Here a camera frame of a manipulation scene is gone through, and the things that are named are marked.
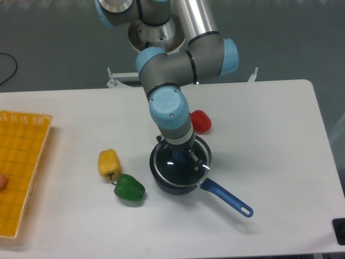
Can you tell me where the glass lid blue knob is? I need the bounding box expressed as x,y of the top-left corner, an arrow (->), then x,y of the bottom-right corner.
150,136 -> 212,188

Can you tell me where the red bell pepper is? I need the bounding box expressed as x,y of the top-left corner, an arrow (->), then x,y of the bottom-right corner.
190,110 -> 212,134

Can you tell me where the yellow woven basket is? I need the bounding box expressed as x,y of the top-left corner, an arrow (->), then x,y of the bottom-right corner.
1,110 -> 53,239

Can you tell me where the black cable on floor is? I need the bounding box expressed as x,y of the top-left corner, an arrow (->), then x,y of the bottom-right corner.
0,52 -> 18,86

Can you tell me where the black device at table edge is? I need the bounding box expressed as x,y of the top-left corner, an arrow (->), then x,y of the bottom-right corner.
332,218 -> 345,246

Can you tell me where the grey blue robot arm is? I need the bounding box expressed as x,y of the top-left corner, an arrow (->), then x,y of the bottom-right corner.
95,1 -> 239,152

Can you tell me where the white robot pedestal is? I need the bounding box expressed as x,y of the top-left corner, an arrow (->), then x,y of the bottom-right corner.
106,13 -> 203,89

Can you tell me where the yellow bell pepper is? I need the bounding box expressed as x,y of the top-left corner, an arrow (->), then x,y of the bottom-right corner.
98,149 -> 122,180

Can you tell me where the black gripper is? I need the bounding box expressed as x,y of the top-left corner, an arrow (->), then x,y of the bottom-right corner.
156,133 -> 199,163

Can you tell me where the dark blue saucepan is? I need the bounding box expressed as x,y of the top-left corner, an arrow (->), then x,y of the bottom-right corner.
149,134 -> 254,218

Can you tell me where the green bell pepper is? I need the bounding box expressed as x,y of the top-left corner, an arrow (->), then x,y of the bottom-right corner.
112,174 -> 146,202

